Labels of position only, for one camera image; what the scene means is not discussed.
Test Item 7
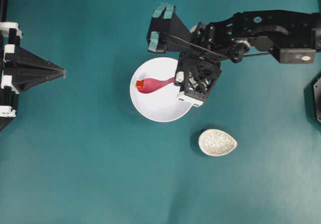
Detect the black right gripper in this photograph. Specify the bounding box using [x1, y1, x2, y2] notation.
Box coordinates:
[174, 53, 221, 107]

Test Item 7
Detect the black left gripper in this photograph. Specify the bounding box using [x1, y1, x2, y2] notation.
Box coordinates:
[1, 22, 66, 130]

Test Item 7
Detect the pink plastic spoon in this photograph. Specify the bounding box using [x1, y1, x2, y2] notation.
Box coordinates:
[137, 77, 175, 94]

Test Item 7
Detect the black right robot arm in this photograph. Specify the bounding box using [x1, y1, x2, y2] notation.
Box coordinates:
[171, 10, 320, 107]

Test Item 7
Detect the white round bowl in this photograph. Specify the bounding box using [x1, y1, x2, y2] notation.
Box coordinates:
[129, 57, 192, 122]

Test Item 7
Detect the speckled egg-shaped dish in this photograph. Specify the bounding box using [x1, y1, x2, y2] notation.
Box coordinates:
[198, 129, 238, 157]

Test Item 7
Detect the black rail frame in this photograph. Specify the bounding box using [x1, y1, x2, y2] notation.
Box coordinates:
[304, 71, 320, 127]

